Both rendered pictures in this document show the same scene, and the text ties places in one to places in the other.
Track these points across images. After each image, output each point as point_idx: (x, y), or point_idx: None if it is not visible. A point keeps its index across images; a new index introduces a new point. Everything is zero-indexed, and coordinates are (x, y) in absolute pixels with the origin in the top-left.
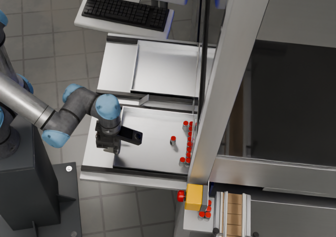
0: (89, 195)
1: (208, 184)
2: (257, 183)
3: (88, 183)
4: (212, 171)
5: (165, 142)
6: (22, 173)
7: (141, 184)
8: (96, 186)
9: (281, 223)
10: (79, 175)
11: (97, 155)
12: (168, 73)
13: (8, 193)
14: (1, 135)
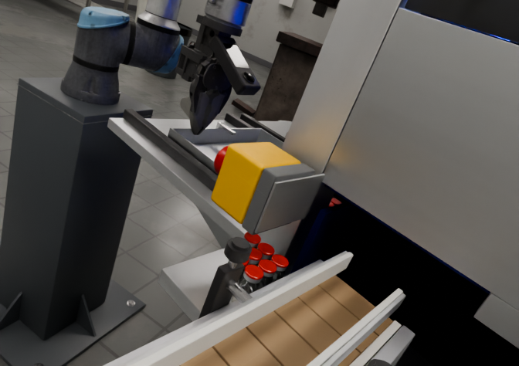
0: (114, 348)
1: (318, 174)
2: (476, 249)
3: (130, 337)
4: (354, 110)
5: None
6: (65, 127)
7: (179, 177)
8: (135, 348)
9: None
10: (132, 321)
11: (165, 128)
12: None
13: (32, 174)
14: (94, 47)
